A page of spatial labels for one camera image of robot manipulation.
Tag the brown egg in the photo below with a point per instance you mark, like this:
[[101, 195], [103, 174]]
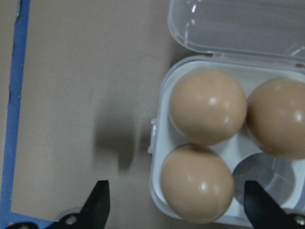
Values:
[[208, 107], [196, 183], [278, 119]]

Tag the clear plastic egg box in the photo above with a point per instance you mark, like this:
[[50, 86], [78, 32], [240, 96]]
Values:
[[238, 23]]

